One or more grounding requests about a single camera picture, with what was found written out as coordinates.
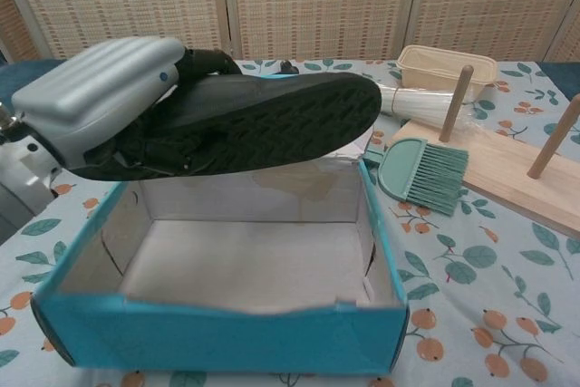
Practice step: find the green hand brush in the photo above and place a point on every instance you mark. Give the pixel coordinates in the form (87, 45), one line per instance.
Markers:
(403, 169)

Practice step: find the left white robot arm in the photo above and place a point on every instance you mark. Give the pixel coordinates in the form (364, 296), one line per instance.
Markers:
(22, 178)

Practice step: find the clear plastic bag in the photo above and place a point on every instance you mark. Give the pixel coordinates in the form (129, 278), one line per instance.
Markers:
(471, 117)

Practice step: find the wooden board with pegs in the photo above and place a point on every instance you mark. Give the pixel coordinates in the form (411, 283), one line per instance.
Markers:
(498, 165)

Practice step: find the beige plastic container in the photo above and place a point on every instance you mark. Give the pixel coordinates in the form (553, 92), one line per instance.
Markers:
(435, 74)

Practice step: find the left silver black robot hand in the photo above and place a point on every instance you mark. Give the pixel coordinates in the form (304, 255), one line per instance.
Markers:
(99, 88)

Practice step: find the blue cardboard shoe box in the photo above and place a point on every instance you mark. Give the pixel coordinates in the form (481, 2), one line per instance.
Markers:
(226, 337)

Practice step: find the floral fruit print tablecloth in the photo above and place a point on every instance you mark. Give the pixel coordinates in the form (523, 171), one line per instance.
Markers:
(453, 314)

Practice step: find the black slipper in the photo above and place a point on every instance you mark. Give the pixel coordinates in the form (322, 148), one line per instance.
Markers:
(290, 110)

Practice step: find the bundle of white sticks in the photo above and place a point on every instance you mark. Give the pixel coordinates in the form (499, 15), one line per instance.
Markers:
(421, 103)

